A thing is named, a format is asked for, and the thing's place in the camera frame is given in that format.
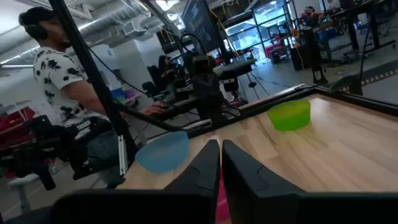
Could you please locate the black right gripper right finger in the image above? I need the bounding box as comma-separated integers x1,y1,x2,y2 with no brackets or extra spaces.
221,139,307,224

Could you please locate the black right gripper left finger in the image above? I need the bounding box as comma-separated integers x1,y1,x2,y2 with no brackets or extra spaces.
164,139,221,224

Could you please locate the pink plastic bowl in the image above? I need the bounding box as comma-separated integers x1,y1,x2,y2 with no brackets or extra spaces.
215,167,233,224

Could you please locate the blue plastic bowl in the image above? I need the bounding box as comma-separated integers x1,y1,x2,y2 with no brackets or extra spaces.
134,130,190,174

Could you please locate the stack of colourful bowls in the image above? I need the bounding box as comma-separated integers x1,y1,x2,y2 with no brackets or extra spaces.
267,99,312,131

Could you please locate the silver aluminium bar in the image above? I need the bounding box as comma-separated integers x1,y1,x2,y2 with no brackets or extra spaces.
117,134,129,177

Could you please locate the person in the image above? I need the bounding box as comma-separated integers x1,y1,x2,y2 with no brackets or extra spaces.
300,5,324,29
157,55,177,91
18,6,167,189

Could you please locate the black workbench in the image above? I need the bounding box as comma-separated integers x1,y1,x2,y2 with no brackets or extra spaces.
213,58,258,93

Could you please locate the dark computer monitor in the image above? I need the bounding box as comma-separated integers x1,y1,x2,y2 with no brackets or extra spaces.
181,0,223,54

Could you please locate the white stool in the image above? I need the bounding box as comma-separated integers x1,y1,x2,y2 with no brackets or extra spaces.
7,173,41,215

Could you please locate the red fabric seat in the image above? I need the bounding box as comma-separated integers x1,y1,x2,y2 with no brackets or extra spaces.
0,106,38,147

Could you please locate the black cable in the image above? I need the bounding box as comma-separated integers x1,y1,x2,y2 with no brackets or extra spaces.
83,42,190,113

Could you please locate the black aluminium table frame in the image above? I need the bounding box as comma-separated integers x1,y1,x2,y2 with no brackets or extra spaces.
48,0,398,175

